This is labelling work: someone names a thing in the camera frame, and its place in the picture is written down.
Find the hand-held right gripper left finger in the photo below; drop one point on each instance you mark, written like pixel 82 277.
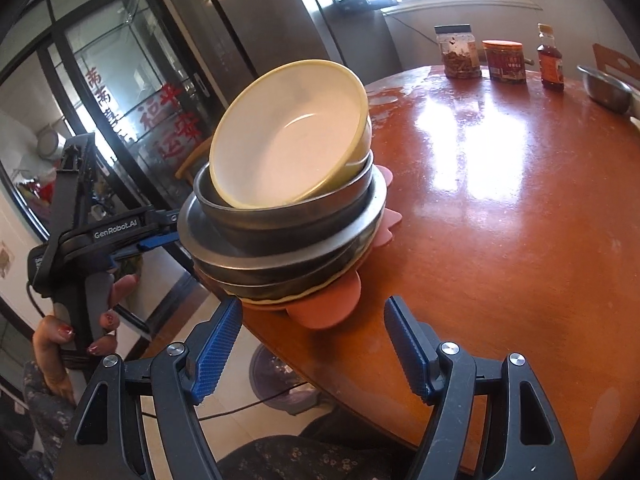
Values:
pixel 217 350

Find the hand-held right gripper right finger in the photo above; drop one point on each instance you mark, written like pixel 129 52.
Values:
pixel 407 350

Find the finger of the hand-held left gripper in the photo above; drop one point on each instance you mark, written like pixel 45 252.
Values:
pixel 167 216
pixel 157 242

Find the wide-rimmed steel bowl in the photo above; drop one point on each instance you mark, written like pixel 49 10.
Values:
pixel 192 240

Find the yellow leaf-shaped plate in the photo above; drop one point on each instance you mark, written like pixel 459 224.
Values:
pixel 280 300

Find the round steel pan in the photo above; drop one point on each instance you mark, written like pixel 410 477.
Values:
pixel 260 282

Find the pink plastic plate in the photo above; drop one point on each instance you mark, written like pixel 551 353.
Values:
pixel 325 310

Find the deep steel bowl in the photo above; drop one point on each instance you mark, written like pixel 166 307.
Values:
pixel 280 225

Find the yellow bowl with white inside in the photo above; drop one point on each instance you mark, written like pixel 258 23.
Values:
pixel 290 135

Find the person's left forearm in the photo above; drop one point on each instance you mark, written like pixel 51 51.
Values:
pixel 40 420

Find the person's left hand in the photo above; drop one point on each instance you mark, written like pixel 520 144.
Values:
pixel 52 340

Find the person's floral clad legs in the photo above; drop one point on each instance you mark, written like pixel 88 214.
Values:
pixel 300 455

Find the glass sliding door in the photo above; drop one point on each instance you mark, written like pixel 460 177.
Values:
pixel 115 90

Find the dark refrigerator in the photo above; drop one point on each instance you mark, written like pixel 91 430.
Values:
pixel 260 20

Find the black fridge side rack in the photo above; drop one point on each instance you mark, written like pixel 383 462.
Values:
pixel 355 2

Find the clear jar with dark lid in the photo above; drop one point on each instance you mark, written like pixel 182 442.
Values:
pixel 459 55

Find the red-labelled jar with orange lid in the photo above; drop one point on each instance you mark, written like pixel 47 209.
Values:
pixel 505 62

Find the small sauce bottle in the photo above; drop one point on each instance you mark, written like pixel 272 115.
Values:
pixel 551 65

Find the small steel bowl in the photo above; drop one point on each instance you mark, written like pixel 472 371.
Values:
pixel 605 87

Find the wooden chair with curved rail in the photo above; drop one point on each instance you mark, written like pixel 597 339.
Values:
pixel 192 160

